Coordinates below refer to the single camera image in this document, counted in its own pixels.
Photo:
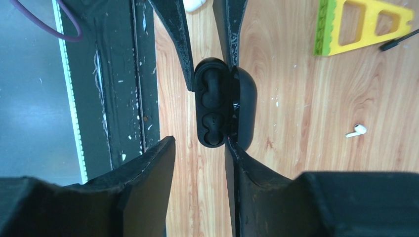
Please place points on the black earbud charging case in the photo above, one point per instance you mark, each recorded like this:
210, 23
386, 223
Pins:
226, 102

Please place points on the white earbud near triangle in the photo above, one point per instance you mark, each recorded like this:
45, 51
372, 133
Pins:
359, 129

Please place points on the white earbud case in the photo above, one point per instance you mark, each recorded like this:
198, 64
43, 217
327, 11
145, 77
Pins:
193, 5

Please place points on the black tripod stand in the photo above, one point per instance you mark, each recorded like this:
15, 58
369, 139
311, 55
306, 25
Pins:
394, 42

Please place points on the yellow green triangle toy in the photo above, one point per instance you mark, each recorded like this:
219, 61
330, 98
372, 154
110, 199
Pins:
330, 20

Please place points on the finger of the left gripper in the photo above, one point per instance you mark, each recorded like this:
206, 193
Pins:
173, 16
229, 16

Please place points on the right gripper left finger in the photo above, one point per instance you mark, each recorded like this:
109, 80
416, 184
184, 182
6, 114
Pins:
130, 201

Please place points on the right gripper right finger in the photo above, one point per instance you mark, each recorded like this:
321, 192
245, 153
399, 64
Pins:
264, 203

